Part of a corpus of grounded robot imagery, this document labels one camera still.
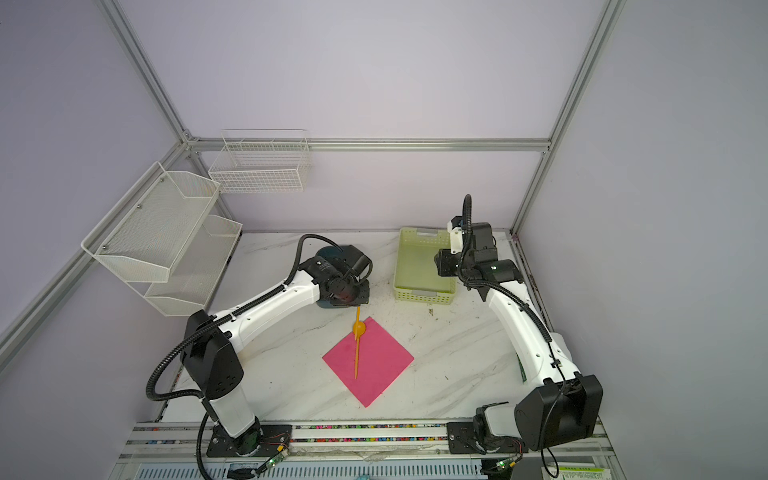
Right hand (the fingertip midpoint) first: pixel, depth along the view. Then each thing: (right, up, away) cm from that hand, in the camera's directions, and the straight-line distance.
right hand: (438, 255), depth 79 cm
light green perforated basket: (-4, -7, +31) cm, 32 cm away
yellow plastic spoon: (-23, -25, +11) cm, 36 cm away
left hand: (-22, -13, +4) cm, 25 cm away
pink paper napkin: (-16, -32, +9) cm, 37 cm away
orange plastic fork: (-23, -22, +15) cm, 35 cm away
